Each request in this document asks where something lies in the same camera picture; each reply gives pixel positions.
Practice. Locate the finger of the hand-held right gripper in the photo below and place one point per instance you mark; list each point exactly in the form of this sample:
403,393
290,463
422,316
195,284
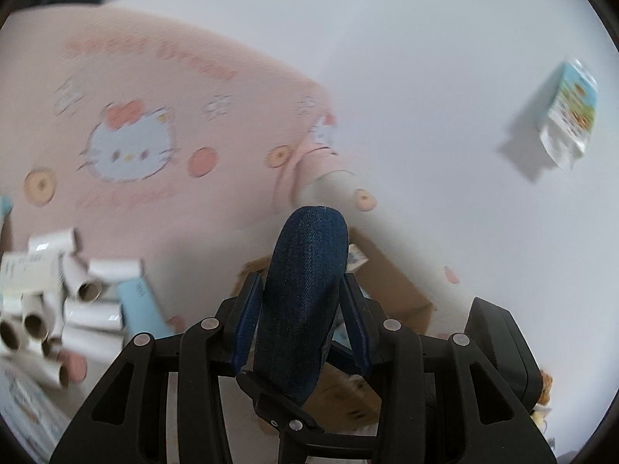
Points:
344,356
290,425

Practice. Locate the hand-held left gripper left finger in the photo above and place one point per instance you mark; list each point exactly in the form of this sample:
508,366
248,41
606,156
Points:
242,338

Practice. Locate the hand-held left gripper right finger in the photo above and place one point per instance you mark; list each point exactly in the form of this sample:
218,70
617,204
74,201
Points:
358,333

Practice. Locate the cardboard box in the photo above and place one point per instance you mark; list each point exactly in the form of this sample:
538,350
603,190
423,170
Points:
387,290

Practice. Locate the navy glasses case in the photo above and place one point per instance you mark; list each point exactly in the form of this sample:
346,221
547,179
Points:
300,299

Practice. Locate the blue patterned box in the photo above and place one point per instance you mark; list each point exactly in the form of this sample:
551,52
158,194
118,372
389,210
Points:
339,334

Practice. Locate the brown plush toy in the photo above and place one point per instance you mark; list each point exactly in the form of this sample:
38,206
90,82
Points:
546,386

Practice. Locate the green white box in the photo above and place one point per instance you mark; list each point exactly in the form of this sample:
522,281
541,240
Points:
357,254

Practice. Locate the light blue flat box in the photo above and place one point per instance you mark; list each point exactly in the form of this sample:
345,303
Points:
140,304

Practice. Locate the pile of white paper tubes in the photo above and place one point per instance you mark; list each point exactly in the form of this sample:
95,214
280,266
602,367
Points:
92,319

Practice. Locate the pink cat print bedsheet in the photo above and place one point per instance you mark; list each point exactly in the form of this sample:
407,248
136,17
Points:
217,121

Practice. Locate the white printed flat box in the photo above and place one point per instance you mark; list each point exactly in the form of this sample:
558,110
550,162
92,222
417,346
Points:
29,270

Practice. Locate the white cartoon print blanket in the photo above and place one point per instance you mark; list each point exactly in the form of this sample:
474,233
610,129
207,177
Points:
24,406

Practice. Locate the colourful printed wall packet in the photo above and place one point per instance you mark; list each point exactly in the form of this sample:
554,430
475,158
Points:
570,111

